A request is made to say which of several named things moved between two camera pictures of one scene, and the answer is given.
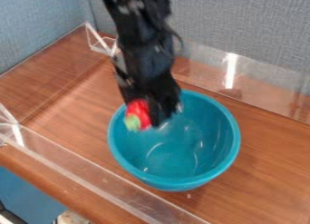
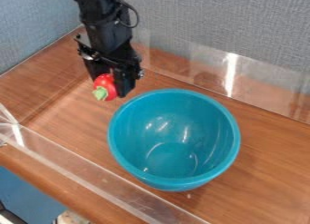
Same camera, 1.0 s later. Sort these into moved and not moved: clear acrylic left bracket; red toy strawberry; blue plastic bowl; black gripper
Moved: red toy strawberry; black gripper
Not moved: clear acrylic left bracket; blue plastic bowl
